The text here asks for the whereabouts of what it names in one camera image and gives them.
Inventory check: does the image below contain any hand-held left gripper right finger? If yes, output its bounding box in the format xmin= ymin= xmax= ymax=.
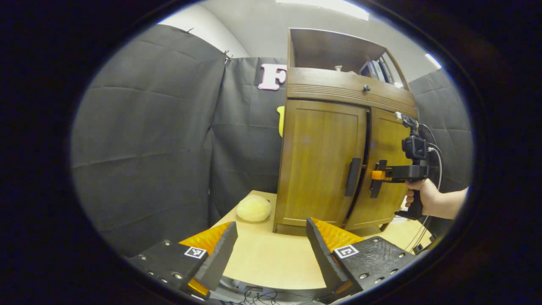
xmin=306 ymin=217 xmax=420 ymax=300

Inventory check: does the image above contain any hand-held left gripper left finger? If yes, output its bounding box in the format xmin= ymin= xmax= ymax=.
xmin=127 ymin=220 xmax=239 ymax=299

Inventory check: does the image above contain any wooden double-door shoe cabinet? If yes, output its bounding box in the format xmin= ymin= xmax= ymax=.
xmin=273 ymin=28 xmax=420 ymax=237

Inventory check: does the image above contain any pale yellow fluffy ball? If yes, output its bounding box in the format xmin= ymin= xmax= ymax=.
xmin=236 ymin=194 xmax=272 ymax=222

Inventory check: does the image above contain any grey book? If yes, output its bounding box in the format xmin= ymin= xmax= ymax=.
xmin=373 ymin=59 xmax=390 ymax=83

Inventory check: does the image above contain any dark book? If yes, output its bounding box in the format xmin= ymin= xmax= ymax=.
xmin=379 ymin=57 xmax=395 ymax=84

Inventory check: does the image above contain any blue book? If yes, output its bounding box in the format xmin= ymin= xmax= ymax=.
xmin=360 ymin=61 xmax=384 ymax=81

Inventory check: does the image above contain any wooden drawer with black knob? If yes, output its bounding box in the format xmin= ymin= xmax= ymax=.
xmin=287 ymin=67 xmax=419 ymax=119

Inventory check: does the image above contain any black backdrop cloth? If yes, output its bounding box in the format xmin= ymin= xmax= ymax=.
xmin=70 ymin=24 xmax=474 ymax=257

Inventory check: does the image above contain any large ceiling light panel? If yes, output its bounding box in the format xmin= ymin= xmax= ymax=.
xmin=275 ymin=0 xmax=370 ymax=21

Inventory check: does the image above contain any tangle of black cables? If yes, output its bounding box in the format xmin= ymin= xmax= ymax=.
xmin=237 ymin=286 xmax=297 ymax=305

